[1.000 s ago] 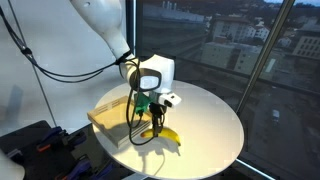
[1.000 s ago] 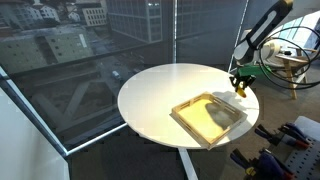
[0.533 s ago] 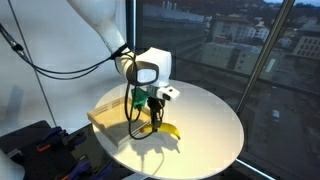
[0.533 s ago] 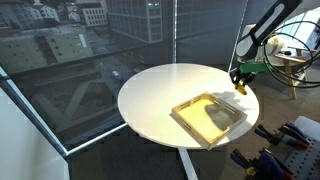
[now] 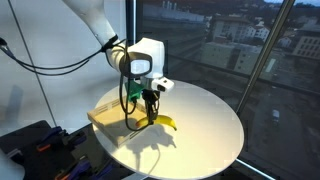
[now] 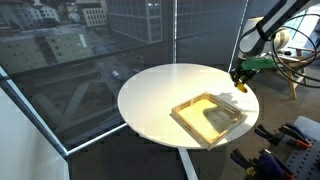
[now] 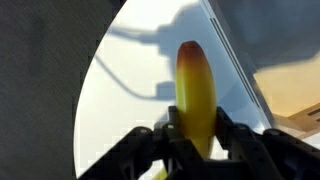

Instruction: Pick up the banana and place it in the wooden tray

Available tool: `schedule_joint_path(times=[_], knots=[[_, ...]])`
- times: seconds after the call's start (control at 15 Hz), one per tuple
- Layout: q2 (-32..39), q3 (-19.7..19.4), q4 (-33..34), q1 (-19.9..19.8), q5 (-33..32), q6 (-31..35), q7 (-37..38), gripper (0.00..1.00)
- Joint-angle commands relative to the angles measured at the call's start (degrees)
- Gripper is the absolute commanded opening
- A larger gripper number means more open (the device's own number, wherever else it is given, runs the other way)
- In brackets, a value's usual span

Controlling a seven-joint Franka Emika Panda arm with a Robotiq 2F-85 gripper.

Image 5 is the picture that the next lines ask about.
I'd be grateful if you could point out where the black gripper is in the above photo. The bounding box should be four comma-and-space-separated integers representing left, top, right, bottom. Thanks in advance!
141, 89, 162, 126

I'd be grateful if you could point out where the yellow banana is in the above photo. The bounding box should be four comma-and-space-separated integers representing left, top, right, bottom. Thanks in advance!
134, 114, 178, 132

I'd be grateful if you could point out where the white rounded robot base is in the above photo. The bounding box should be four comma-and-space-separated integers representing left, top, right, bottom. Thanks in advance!
0, 149, 26, 180

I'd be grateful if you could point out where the wooden tray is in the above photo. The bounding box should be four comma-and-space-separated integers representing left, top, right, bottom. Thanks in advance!
87, 98, 151, 149

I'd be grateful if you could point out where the blue orange spring clamp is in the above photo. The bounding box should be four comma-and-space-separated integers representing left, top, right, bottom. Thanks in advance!
35, 125, 88, 154
54, 156, 116, 180

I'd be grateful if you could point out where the perforated metal mounting board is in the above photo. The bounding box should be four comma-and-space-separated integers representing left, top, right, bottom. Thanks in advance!
0, 119, 113, 180

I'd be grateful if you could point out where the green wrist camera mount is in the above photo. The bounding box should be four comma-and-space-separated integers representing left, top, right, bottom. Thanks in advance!
125, 79, 146, 104

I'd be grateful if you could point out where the black looping gripper cable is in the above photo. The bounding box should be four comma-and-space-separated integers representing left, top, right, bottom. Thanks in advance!
118, 46, 152, 132

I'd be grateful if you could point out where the window corner frame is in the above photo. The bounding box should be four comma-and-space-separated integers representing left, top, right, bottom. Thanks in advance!
125, 0, 138, 46

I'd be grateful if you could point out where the window bottom frame rail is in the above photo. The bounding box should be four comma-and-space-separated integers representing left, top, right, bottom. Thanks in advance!
234, 158, 278, 180

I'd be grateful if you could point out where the metal window mullion post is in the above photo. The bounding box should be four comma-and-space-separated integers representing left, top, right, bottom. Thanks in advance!
234, 0, 296, 116

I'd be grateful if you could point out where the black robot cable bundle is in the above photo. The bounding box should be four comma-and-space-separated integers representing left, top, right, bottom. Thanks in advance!
0, 35, 128, 77

